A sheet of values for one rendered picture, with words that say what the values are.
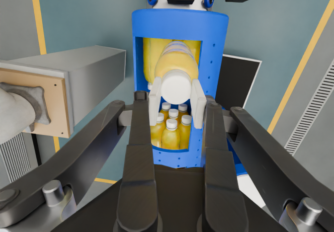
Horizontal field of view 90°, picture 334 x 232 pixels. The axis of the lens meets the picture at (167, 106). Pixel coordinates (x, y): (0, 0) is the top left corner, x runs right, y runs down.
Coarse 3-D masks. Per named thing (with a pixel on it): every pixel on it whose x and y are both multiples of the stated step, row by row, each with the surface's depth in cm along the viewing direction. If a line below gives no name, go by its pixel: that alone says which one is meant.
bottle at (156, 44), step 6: (150, 42) 51; (156, 42) 49; (162, 42) 49; (168, 42) 50; (150, 48) 52; (156, 48) 50; (162, 48) 50; (150, 54) 53; (156, 54) 51; (150, 60) 53; (156, 60) 52; (150, 66) 54; (150, 72) 55; (150, 78) 56
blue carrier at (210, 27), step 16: (144, 16) 41; (160, 16) 39; (176, 16) 38; (192, 16) 38; (208, 16) 39; (224, 16) 42; (144, 32) 43; (160, 32) 40; (176, 32) 39; (192, 32) 39; (208, 32) 41; (224, 32) 45; (208, 48) 43; (208, 64) 45; (144, 80) 65; (208, 80) 47; (192, 128) 51; (192, 144) 54; (160, 160) 57; (176, 160) 55; (192, 160) 58
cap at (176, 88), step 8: (176, 72) 21; (168, 80) 20; (176, 80) 20; (184, 80) 20; (168, 88) 20; (176, 88) 20; (184, 88) 20; (168, 96) 21; (176, 96) 21; (184, 96) 21
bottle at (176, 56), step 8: (168, 48) 29; (176, 48) 28; (184, 48) 29; (160, 56) 29; (168, 56) 24; (176, 56) 23; (184, 56) 24; (192, 56) 27; (160, 64) 24; (168, 64) 23; (176, 64) 22; (184, 64) 23; (192, 64) 24; (160, 72) 23; (168, 72) 22; (184, 72) 22; (192, 72) 23
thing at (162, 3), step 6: (162, 0) 63; (198, 0) 63; (156, 6) 64; (162, 6) 64; (168, 6) 64; (174, 6) 64; (180, 6) 64; (186, 6) 64; (192, 6) 63; (198, 6) 63
